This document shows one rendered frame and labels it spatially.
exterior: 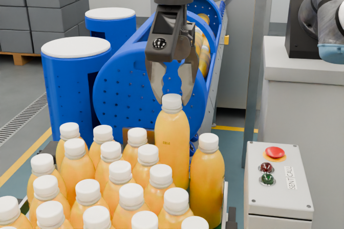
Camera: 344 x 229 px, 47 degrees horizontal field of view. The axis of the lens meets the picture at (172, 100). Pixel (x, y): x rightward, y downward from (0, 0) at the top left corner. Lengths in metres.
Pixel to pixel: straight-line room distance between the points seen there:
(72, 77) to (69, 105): 0.12
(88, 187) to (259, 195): 0.28
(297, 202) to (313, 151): 0.57
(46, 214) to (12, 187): 2.07
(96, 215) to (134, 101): 0.43
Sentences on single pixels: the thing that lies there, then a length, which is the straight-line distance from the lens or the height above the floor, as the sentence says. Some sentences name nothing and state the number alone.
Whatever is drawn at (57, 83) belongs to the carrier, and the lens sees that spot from 1.64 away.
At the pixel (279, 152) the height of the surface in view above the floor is 1.11.
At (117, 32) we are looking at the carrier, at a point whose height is 0.95.
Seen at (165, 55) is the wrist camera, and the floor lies 1.30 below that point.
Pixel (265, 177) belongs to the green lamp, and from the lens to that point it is 0.70.
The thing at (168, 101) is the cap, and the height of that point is 1.19.
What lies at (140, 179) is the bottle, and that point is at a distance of 0.77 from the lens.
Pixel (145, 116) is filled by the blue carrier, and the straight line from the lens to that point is 1.00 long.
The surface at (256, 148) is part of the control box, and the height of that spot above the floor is 1.10.
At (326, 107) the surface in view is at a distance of 1.17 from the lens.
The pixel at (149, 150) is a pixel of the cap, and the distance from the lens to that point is 0.76.
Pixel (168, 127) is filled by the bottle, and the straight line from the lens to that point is 0.77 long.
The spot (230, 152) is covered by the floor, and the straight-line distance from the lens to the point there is 2.89.
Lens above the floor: 1.50
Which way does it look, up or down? 24 degrees down
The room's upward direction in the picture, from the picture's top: straight up
